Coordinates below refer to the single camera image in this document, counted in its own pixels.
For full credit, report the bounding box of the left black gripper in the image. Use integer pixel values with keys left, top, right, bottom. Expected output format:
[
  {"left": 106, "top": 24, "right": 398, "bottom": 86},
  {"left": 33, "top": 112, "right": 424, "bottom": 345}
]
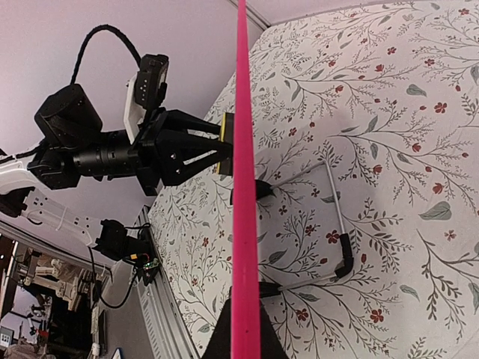
[{"left": 130, "top": 110, "right": 233, "bottom": 196}]

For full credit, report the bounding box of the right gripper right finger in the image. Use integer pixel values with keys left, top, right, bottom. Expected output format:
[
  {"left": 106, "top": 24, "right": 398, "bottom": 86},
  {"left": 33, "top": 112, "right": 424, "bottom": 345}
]
[{"left": 260, "top": 303, "right": 288, "bottom": 359}]

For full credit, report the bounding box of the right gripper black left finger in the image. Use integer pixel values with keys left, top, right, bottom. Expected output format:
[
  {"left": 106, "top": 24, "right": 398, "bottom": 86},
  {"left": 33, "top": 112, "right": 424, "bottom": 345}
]
[{"left": 201, "top": 301, "right": 231, "bottom": 359}]

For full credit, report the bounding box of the pink-framed whiteboard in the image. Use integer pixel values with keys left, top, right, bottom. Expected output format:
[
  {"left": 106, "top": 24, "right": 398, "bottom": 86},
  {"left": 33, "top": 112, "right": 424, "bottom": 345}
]
[{"left": 231, "top": 1, "right": 260, "bottom": 358}]

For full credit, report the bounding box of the yellow bone-shaped eraser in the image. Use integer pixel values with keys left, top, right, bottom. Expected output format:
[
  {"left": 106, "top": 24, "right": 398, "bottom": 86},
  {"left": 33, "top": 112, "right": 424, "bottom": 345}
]
[{"left": 216, "top": 113, "right": 234, "bottom": 177}]

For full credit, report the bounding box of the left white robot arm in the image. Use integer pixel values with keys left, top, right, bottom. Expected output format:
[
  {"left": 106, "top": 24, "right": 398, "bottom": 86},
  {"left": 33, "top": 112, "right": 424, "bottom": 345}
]
[{"left": 1, "top": 78, "right": 233, "bottom": 248}]

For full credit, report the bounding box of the black whiteboard stand foot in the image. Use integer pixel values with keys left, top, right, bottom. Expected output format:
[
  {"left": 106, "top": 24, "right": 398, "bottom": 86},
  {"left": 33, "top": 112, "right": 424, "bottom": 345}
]
[{"left": 255, "top": 179, "right": 275, "bottom": 200}]

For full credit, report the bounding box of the front aluminium rail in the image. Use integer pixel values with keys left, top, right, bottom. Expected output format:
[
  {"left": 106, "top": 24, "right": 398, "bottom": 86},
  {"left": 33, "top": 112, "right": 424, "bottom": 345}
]
[{"left": 135, "top": 206, "right": 200, "bottom": 359}]

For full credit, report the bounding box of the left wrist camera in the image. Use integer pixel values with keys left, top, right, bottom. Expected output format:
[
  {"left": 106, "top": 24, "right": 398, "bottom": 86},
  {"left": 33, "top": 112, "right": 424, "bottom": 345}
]
[{"left": 123, "top": 54, "right": 169, "bottom": 144}]

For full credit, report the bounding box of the whiteboard wire easel stand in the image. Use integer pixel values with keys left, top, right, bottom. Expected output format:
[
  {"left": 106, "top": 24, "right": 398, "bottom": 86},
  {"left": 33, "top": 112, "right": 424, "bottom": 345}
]
[{"left": 257, "top": 160, "right": 354, "bottom": 301}]

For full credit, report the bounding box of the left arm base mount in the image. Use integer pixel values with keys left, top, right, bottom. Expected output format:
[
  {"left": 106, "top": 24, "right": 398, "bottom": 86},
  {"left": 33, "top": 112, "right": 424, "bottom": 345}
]
[{"left": 94, "top": 220, "right": 160, "bottom": 286}]

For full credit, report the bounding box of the left aluminium frame post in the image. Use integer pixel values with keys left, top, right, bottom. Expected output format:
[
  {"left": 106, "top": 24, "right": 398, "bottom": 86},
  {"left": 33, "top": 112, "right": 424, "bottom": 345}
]
[{"left": 245, "top": 1, "right": 271, "bottom": 30}]

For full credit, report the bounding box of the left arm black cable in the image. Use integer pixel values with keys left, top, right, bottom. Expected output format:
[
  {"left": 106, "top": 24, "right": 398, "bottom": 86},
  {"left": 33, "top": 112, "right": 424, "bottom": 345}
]
[{"left": 69, "top": 24, "right": 144, "bottom": 87}]

